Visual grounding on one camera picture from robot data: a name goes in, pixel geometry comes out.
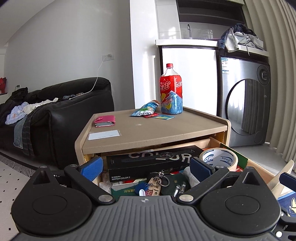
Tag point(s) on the green passport booklet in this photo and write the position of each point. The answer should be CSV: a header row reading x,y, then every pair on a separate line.
x,y
127,188

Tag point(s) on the wall power socket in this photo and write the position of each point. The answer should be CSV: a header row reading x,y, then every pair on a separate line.
x,y
107,57

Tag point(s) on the blue Dentaure snack pouch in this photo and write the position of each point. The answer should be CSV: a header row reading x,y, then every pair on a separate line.
x,y
146,109

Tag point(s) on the red bouquet on shelf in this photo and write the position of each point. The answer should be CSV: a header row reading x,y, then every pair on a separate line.
x,y
2,85

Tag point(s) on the red iced tea bottle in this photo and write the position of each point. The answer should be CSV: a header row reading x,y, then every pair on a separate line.
x,y
170,84

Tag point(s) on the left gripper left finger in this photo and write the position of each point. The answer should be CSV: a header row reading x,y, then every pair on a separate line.
x,y
82,177

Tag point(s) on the patterned floor rug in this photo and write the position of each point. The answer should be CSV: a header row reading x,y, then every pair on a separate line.
x,y
13,178

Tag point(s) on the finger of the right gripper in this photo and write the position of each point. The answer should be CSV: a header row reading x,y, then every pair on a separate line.
x,y
288,181

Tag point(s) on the white fridge cabinet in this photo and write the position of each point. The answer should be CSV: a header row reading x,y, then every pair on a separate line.
x,y
196,62

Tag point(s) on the blue plastic card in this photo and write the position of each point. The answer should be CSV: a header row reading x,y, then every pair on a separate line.
x,y
163,117

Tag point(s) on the bunch of keys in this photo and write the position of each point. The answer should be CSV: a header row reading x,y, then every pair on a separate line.
x,y
154,185

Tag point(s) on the white card on cabinet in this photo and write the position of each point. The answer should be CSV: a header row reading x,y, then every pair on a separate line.
x,y
101,135

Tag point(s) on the black leather sofa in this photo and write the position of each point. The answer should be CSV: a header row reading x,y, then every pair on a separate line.
x,y
56,126

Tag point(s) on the red sauce packet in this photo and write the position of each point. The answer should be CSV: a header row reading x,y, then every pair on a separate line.
x,y
151,115

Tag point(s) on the pile of clothes on counter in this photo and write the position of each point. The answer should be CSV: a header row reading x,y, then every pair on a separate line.
x,y
237,35

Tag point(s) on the clothes on sofa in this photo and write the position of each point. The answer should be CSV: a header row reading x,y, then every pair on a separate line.
x,y
19,115

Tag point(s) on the clear packing tape roll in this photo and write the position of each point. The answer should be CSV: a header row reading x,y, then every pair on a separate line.
x,y
220,157

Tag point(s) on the black watch box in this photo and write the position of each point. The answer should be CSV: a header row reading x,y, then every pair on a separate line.
x,y
140,165

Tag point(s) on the white plastic bag in drawer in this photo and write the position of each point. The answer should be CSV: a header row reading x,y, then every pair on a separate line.
x,y
193,181

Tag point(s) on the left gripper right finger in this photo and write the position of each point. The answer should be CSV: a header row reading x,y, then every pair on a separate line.
x,y
210,179

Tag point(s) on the beige curtain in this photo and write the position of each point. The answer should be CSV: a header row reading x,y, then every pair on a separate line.
x,y
274,23

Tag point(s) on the pink card wallet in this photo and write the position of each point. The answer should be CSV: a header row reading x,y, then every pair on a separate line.
x,y
105,120

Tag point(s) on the kitchen faucet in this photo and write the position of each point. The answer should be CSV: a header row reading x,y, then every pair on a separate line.
x,y
189,31

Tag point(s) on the silver washing machine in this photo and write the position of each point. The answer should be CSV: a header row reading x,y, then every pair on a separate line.
x,y
245,99

